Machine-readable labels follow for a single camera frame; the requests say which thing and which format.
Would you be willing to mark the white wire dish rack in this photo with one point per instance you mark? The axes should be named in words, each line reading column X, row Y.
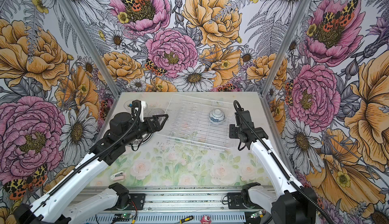
column 189, row 123

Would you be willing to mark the green rimmed plate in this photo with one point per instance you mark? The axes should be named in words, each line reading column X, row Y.
column 144, row 139

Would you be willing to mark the pink round object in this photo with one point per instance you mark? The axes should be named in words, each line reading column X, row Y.
column 206, row 220

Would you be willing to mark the clear glass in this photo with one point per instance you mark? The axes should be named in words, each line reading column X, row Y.
column 128, row 105

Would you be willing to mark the small pink white object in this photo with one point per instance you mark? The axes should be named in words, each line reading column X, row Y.
column 117, row 176

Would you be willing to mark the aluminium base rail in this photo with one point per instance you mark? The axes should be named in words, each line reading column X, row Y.
column 185, row 199

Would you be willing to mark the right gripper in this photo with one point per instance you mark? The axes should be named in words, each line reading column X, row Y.
column 231, row 129

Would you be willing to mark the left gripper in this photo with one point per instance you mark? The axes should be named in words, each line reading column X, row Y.
column 149, row 121

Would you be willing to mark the yellow handled screwdriver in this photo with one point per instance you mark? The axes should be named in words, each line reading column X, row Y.
column 187, row 219

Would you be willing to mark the blue white porcelain bowl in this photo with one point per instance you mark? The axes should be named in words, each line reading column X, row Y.
column 217, row 116

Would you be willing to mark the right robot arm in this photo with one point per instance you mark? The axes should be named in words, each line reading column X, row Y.
column 290, row 202

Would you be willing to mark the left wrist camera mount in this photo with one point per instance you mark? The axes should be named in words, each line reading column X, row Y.
column 137, row 109

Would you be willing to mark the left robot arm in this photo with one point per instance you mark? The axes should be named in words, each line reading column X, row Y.
column 53, row 207

